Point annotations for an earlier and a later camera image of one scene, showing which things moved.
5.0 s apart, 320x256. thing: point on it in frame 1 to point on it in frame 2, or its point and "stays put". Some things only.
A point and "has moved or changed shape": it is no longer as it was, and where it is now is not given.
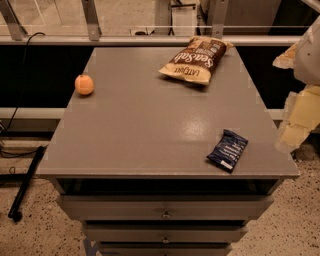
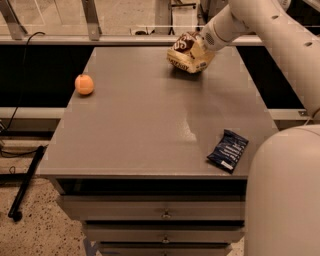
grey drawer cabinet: [154, 166] stays put
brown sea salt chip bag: [198, 59] has moved or changed shape
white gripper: [308, 61] to [209, 38]
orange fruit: [84, 84] stays put
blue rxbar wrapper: [227, 151] stays put
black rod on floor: [15, 212] stays put
